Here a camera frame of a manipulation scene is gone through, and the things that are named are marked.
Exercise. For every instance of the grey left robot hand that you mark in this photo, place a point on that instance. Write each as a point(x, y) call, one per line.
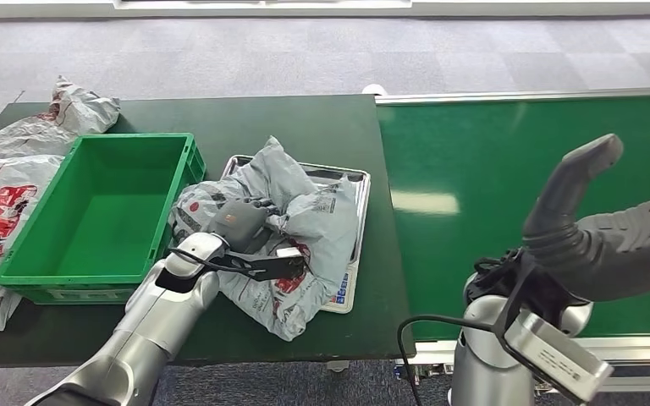
point(241, 221)

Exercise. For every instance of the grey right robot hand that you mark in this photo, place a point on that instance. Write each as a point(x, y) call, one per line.
point(611, 252)

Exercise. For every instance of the electronic scale with steel tray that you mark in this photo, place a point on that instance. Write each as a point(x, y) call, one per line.
point(358, 185)

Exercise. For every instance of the white mailer bag red print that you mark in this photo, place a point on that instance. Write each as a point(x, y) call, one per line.
point(5, 207)

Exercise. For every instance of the crumpled grey plastic mailer bag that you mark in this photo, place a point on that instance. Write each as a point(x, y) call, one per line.
point(72, 115)

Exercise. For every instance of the small white round object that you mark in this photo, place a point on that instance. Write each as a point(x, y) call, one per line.
point(374, 89)

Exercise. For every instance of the green plastic crate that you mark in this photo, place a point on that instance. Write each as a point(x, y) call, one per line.
point(100, 224)

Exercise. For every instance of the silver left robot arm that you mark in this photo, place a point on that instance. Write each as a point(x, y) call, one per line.
point(157, 319)

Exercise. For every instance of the grey courier bag package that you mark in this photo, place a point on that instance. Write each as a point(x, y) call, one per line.
point(308, 224)

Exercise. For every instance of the grey table caster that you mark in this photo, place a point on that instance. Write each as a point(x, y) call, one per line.
point(338, 366)

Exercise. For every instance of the green conveyor belt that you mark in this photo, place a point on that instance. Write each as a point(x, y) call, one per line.
point(471, 157)

